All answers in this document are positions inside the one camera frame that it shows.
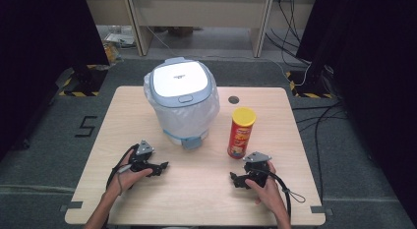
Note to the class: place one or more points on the grey table bracket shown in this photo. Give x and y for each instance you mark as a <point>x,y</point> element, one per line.
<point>73,205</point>
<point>319,210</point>

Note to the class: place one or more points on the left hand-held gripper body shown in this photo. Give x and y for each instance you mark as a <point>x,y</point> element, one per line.
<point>141,158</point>

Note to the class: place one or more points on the red chip can yellow lid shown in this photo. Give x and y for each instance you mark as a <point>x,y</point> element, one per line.
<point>239,137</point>

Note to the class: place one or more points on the black curtain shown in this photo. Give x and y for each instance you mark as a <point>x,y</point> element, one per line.
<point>36,58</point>
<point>377,75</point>

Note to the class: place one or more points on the white and blue trash can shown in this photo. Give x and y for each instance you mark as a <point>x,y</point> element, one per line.
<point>180,80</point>

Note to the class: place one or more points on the yellow black striped floor plate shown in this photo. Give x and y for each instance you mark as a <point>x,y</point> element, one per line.
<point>67,83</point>
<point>311,95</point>

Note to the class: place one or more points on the person's right hand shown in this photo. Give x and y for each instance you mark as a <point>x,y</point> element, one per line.
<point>268,193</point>

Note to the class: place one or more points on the clear packets and papers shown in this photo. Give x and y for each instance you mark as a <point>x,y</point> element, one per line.
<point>119,37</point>

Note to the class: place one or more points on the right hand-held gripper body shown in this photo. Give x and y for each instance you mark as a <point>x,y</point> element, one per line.
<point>257,170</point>

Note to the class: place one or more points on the person's left hand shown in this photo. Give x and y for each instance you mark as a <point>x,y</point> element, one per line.
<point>126,180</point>

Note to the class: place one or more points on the yellow plastic bag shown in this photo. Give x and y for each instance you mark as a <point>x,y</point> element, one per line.
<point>112,53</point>

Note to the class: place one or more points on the white plastic bin liner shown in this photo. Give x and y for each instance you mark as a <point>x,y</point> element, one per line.
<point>191,121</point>

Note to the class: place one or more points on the beige wooden desk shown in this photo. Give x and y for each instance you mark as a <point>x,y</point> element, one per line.
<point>196,12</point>

